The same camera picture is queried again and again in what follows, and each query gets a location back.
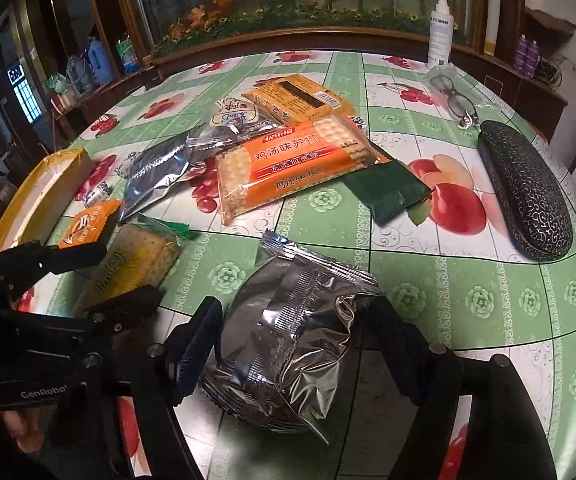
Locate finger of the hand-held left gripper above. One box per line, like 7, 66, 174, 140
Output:
74, 284, 164, 342
0, 241, 109, 307

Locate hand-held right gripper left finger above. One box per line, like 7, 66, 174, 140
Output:
113, 296, 225, 480

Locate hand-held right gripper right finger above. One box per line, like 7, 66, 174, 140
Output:
362, 305, 560, 480

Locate small orange snack packet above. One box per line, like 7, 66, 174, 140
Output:
59, 199, 123, 251

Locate green yellow cracker packet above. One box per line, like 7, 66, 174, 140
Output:
75, 212, 196, 311

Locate yellow cardboard box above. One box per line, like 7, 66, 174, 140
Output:
0, 149, 94, 258

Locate silver foil snack packet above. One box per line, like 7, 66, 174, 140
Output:
199, 230, 385, 443
118, 127, 219, 223

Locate dark green snack packet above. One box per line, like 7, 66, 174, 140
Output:
340, 159, 434, 226

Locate large orange cracker packet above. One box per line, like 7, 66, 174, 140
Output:
215, 112, 391, 226

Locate white snack packet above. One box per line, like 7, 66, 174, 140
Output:
207, 97, 269, 133

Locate orange packet with dark label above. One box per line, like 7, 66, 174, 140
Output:
242, 74, 358, 126

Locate person's left hand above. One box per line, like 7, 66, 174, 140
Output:
0, 404, 51, 457

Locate green fruit print tablecloth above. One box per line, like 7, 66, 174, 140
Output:
0, 50, 576, 480

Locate orange and white box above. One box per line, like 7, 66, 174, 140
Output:
50, 91, 81, 111

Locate barred window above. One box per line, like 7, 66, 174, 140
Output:
12, 80, 41, 123

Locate green plastic bag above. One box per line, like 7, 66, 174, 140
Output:
45, 72, 69, 96

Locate blue thermos flask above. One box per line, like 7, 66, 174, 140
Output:
84, 37, 114, 86

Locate small dark jar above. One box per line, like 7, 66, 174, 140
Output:
140, 67, 165, 90

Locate dark patterned glasses case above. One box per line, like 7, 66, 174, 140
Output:
477, 120, 575, 262

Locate eyeglasses in clear bag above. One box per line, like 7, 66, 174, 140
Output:
420, 65, 479, 128

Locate wooden partition cabinet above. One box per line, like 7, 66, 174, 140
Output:
48, 0, 569, 141

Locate white spray bottle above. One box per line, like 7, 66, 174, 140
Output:
427, 0, 456, 68

